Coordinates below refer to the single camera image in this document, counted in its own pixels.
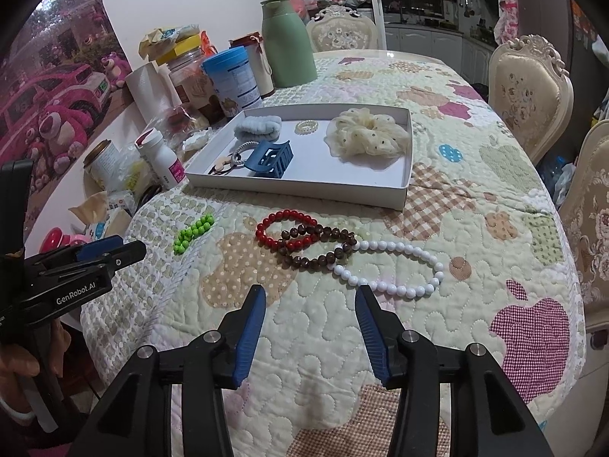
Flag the white bead bracelet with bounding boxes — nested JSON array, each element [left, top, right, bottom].
[[329, 238, 446, 300]]

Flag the quilted patchwork tablecloth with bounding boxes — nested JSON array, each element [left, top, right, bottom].
[[81, 56, 585, 456]]

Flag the pink bear wall poster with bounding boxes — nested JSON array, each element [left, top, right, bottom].
[[1, 0, 131, 234]]

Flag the cream ornate chair right side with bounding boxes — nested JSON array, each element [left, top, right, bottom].
[[488, 34, 574, 164]]

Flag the blue plastic claw hair clip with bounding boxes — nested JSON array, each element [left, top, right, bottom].
[[245, 141, 293, 179]]

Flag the glass jar with yellow lid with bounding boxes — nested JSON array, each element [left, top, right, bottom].
[[156, 34, 225, 124]]

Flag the cream floral chair near right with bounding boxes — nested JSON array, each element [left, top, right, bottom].
[[560, 120, 609, 331]]

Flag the white paper towel roll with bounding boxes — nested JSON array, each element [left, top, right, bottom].
[[126, 63, 180, 124]]

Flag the person's left hand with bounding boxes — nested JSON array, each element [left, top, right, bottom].
[[1, 320, 71, 426]]

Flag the pink plastic toy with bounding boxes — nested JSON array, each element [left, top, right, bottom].
[[39, 227, 91, 253]]

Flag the light blue fluffy scrunchie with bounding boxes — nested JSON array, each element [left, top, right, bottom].
[[233, 116, 283, 142]]

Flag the red bead bracelet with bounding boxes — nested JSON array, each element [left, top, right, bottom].
[[254, 208, 321, 253]]

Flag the cream polka-dot organza scrunchie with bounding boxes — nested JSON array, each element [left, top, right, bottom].
[[324, 109, 411, 159]]

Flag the black scissors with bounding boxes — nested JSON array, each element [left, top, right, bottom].
[[136, 185, 163, 211]]

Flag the grey twisted hair tie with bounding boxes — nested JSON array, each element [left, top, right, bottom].
[[229, 140, 261, 168]]

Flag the tissue pack with blue print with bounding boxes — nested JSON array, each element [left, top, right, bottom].
[[69, 191, 135, 240]]

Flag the blue-lidded milk powder can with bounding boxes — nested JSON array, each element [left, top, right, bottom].
[[201, 46, 262, 119]]

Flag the glass jar with gold lid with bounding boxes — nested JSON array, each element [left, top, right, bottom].
[[84, 139, 120, 190]]

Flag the hair tie with beige flower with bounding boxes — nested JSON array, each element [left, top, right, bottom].
[[206, 152, 244, 178]]

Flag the white cup with red lid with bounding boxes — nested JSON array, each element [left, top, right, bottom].
[[229, 32, 274, 98]]

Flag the cream ornate chair far end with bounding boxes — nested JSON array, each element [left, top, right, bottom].
[[306, 5, 378, 53]]

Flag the dark brown bead bracelet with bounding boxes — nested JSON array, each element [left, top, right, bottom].
[[276, 223, 359, 270]]

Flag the green thermos jug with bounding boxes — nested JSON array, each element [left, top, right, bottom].
[[260, 0, 317, 89]]

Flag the green bead bracelet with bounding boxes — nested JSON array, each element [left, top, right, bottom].
[[171, 213, 217, 256]]

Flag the white pill bottle pink label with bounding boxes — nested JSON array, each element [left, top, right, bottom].
[[134, 128, 186, 190]]

